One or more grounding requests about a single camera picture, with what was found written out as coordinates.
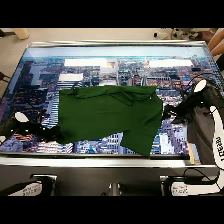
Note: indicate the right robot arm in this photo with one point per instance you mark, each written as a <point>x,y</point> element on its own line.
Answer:
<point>218,133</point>

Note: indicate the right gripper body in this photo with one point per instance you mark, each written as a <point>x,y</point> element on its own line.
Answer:
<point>170,111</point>

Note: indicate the person's forearm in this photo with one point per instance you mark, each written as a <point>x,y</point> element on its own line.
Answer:
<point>217,41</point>

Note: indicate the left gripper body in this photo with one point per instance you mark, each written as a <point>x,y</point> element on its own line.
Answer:
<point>53,133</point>

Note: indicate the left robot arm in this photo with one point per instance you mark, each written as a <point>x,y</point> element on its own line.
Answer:
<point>23,125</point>

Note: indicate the dark green shirt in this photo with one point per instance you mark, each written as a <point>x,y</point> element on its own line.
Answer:
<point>106,115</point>

